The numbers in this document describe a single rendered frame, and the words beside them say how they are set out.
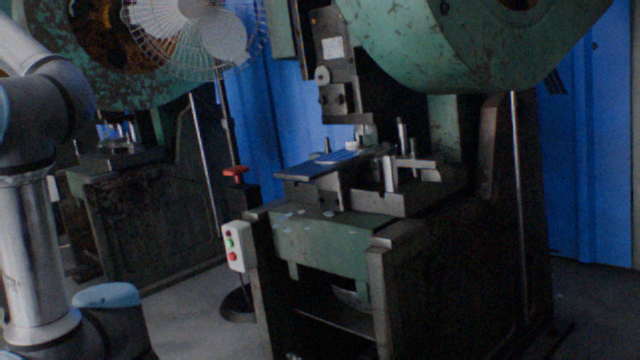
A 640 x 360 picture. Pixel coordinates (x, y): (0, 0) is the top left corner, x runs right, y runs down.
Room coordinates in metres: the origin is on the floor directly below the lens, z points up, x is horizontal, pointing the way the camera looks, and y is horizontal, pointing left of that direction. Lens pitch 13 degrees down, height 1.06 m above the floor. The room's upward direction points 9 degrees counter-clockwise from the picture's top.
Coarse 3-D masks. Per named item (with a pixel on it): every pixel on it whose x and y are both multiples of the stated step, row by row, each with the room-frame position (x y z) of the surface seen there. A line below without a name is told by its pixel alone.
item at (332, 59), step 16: (320, 16) 1.40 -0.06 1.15; (336, 16) 1.36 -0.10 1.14; (320, 32) 1.41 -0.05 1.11; (336, 32) 1.37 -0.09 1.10; (320, 48) 1.41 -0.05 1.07; (336, 48) 1.37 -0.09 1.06; (320, 64) 1.42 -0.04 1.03; (336, 64) 1.38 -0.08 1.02; (320, 80) 1.41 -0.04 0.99; (336, 80) 1.38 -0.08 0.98; (352, 80) 1.34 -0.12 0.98; (368, 80) 1.35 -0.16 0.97; (384, 80) 1.40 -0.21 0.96; (320, 96) 1.38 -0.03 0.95; (336, 96) 1.33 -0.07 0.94; (352, 96) 1.34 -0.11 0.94; (368, 96) 1.35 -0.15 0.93; (384, 96) 1.39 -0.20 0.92; (336, 112) 1.35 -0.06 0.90; (352, 112) 1.34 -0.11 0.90; (368, 112) 1.34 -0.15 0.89
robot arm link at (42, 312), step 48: (0, 96) 0.74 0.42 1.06; (48, 96) 0.80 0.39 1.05; (0, 144) 0.72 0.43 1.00; (48, 144) 0.79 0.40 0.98; (0, 192) 0.75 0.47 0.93; (48, 192) 0.80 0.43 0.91; (0, 240) 0.76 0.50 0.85; (48, 240) 0.78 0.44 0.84; (48, 288) 0.77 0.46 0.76; (48, 336) 0.76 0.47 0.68; (96, 336) 0.84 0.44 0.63
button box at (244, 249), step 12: (228, 228) 1.38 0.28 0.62; (240, 228) 1.36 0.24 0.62; (240, 240) 1.35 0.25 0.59; (252, 240) 1.38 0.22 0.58; (228, 252) 1.39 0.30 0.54; (240, 252) 1.35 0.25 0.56; (252, 252) 1.37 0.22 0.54; (240, 264) 1.36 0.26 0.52; (252, 264) 1.37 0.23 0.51; (240, 276) 1.41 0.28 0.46
